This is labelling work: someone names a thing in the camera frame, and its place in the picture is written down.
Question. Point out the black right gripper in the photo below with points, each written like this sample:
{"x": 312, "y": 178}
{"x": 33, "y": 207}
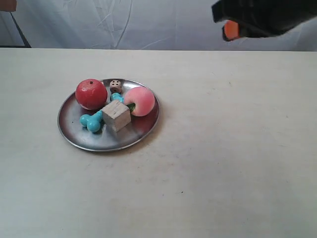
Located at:
{"x": 261, "y": 18}

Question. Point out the round metal plate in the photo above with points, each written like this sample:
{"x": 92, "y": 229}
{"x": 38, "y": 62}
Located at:
{"x": 105, "y": 140}

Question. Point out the white backdrop cloth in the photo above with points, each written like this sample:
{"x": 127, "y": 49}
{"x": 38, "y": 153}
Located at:
{"x": 136, "y": 25}

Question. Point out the pink toy peach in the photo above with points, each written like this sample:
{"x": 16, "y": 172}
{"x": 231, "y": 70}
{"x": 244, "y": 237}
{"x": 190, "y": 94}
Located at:
{"x": 142, "y": 99}

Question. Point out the small wooden die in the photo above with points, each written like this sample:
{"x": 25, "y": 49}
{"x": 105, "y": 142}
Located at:
{"x": 115, "y": 86}

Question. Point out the wooden cube block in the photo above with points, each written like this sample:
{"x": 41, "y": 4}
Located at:
{"x": 116, "y": 115}

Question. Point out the red toy orange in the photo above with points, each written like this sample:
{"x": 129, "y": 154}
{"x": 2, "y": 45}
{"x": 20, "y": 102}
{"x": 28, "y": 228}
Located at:
{"x": 91, "y": 94}

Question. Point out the turquoise toy bone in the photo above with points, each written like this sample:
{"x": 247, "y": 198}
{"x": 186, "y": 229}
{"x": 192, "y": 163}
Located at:
{"x": 93, "y": 122}

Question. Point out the dark stand leg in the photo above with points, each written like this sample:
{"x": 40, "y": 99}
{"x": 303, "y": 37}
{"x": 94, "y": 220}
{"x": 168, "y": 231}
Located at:
{"x": 23, "y": 38}

